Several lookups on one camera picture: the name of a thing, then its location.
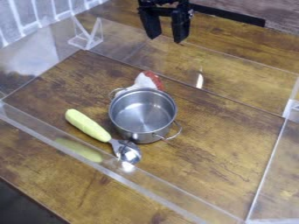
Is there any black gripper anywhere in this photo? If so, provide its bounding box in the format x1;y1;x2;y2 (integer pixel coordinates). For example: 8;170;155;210
138;0;192;43

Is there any red and white mushroom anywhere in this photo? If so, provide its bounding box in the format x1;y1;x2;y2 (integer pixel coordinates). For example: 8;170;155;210
126;70;164;90

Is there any clear acrylic triangle bracket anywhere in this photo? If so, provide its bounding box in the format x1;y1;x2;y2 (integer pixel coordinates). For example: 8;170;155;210
68;17;104;50

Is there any black strip on table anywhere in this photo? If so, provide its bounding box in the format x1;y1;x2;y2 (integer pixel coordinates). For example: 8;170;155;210
190;3;267;28

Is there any silver pot with handles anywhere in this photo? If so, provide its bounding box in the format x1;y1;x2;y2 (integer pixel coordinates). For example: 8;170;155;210
108;88;183;144

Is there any spoon with yellow handle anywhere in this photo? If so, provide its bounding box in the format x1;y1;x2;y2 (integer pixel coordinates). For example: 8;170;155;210
64;108;142;164

